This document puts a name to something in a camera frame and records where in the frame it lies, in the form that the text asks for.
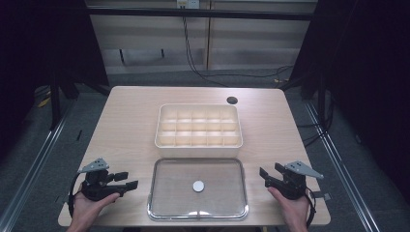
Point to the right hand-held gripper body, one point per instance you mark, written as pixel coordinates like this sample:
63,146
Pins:
291,187

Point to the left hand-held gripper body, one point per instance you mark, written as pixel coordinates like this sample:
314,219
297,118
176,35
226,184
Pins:
96,188

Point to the person's left hand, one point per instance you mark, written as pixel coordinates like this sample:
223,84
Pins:
87,211

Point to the person's right hand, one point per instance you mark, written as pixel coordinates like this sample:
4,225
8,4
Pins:
295,212

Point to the clear plastic lid white knob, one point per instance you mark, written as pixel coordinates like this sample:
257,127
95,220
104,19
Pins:
180,190

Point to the white divided storage box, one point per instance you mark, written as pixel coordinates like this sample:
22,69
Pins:
198,130

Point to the black round table grommet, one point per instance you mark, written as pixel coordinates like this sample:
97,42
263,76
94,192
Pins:
232,100

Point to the black stand leg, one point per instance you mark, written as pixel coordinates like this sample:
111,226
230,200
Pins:
55,103

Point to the black curtain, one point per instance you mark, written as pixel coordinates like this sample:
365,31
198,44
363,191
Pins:
42,45
367,64

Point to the black horizontal metal bar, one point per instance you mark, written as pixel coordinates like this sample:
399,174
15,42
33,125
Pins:
193,13

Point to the metal floor rail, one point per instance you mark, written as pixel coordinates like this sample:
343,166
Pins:
29,167
341,167

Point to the white wall socket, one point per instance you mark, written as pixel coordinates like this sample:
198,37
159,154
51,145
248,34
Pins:
188,3

